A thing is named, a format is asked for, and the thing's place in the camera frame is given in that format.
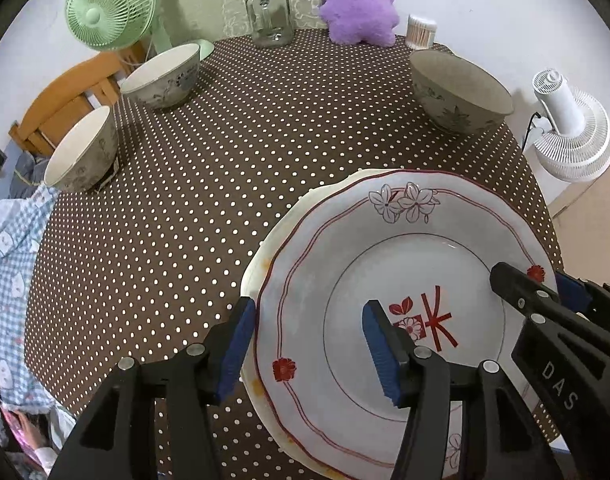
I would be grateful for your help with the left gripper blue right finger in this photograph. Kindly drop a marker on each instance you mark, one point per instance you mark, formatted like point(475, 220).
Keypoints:
point(500, 438)

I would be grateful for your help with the pink screen phone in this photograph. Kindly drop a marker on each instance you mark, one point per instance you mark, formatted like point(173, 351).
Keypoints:
point(29, 434)

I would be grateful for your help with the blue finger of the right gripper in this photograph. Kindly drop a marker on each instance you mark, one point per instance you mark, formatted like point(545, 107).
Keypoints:
point(572, 292)

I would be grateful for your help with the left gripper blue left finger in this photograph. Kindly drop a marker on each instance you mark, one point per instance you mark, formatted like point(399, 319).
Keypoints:
point(114, 435)

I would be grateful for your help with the cotton swab container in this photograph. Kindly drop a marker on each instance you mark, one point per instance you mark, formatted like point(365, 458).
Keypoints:
point(420, 33)

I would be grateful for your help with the glass jar black lid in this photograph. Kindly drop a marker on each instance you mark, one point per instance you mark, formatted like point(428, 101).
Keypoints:
point(271, 23)

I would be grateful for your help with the grey bowl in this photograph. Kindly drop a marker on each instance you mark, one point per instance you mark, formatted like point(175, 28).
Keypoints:
point(86, 154)
point(458, 95)
point(165, 80)

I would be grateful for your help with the large yellow floral plate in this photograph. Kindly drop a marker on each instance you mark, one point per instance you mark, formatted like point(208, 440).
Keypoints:
point(253, 277)

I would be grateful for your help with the brown polka dot tablecloth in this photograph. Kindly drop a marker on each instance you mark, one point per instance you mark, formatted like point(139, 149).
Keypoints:
point(155, 259)

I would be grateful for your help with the grey striped pillow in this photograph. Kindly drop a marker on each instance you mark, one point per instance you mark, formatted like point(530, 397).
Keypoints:
point(28, 174)

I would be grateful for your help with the white plate red pattern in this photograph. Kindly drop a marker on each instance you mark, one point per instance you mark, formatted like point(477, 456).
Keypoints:
point(365, 280)

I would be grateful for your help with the white standing fan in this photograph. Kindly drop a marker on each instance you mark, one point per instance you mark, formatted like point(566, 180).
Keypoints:
point(572, 139)

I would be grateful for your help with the purple plush toy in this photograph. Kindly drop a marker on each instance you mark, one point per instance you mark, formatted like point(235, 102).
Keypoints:
point(357, 21)

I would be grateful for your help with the green desk fan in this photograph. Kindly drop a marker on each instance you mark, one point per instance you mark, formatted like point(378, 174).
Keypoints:
point(119, 25)

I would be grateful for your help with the blue checked blanket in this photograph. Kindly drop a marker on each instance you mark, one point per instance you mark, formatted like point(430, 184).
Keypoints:
point(22, 224)

